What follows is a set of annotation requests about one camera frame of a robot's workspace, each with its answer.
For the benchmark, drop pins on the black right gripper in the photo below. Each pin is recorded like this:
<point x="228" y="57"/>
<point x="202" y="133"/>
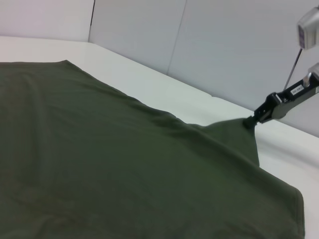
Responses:
<point x="279" y="107"/>

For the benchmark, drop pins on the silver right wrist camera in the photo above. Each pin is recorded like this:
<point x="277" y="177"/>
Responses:
<point x="309" y="30"/>

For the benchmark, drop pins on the dark green t-shirt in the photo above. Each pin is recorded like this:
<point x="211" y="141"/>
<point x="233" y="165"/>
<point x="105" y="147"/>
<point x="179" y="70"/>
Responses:
<point x="112" y="149"/>

